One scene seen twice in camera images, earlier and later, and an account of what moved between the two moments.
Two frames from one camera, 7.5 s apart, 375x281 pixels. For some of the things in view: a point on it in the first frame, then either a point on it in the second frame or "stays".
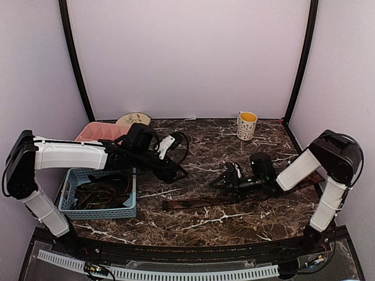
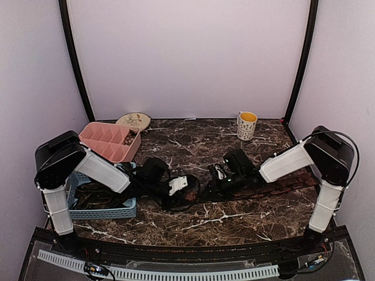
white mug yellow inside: x=246 y=122 stays
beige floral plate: x=128 y=119 stays
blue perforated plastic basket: x=77 y=177 stays
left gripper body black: x=140 y=161 -> x=166 y=204
